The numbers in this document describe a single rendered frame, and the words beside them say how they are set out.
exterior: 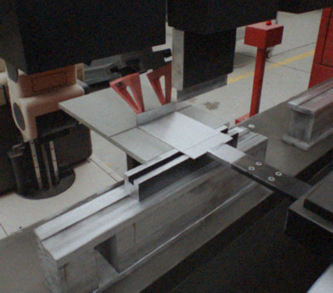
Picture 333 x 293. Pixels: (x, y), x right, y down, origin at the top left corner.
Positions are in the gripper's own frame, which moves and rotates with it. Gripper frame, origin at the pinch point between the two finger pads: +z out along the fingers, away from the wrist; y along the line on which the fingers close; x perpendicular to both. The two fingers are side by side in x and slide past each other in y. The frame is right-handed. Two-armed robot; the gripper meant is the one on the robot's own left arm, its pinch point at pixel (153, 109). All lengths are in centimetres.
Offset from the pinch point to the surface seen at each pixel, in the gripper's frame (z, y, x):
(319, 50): 0, 84, 16
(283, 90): 31, 257, 157
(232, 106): 28, 189, 163
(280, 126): 13.8, 35.5, 3.1
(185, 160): 7.5, -5.1, -11.1
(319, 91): 7.9, 40.2, -6.1
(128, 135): 2.4, -7.2, -1.8
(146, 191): 9.1, -12.0, -10.4
